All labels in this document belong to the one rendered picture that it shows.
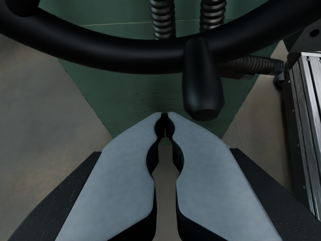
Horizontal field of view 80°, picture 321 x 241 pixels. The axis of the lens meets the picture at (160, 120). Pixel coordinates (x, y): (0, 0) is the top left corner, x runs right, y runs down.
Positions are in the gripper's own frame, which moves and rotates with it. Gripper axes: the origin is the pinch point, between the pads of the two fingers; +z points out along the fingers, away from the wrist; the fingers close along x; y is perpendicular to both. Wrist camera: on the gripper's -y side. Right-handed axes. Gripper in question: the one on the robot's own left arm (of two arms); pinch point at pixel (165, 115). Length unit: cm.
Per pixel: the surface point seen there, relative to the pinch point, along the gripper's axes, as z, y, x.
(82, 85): 34.1, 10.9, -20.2
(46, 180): 44, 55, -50
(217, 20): 10.6, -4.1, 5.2
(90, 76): 32.2, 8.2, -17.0
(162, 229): 28, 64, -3
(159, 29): 11.1, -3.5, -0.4
